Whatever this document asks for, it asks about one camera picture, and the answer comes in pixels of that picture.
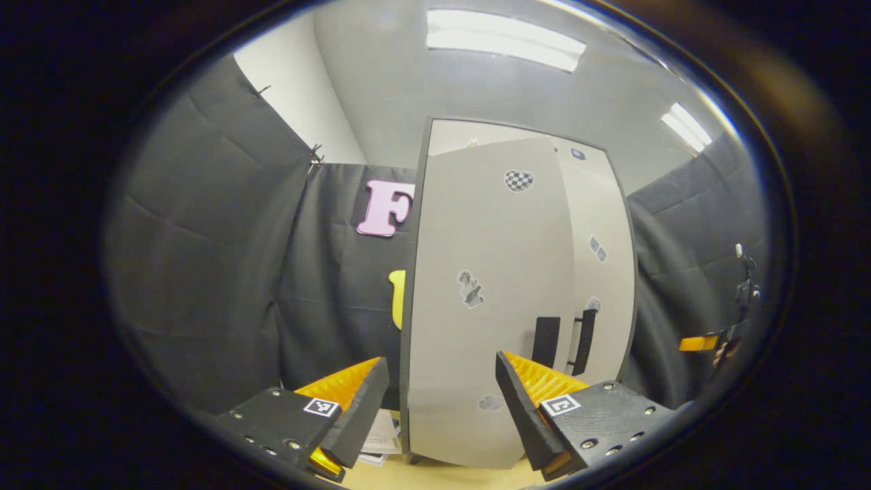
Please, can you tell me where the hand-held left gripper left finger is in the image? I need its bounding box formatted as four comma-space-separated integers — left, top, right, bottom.
216, 357, 391, 483

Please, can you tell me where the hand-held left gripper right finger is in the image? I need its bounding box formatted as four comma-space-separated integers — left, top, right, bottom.
495, 350, 681, 481

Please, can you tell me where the white cabinet door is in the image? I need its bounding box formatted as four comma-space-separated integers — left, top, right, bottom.
400, 138, 578, 470
553, 146, 638, 386

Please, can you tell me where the white cabinet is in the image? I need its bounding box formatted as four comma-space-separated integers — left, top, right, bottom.
400, 116, 638, 470

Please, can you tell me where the stack of paper sheets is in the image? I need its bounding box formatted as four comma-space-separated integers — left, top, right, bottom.
361, 408, 404, 467

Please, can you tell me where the black backdrop cloth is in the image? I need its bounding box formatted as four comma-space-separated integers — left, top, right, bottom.
102, 54, 770, 412

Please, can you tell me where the ceiling light panel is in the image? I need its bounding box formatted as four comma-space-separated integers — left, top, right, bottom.
427, 8, 587, 74
660, 102, 713, 153

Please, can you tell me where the black door handle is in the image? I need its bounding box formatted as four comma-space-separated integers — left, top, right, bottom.
570, 308, 598, 376
532, 316, 561, 369

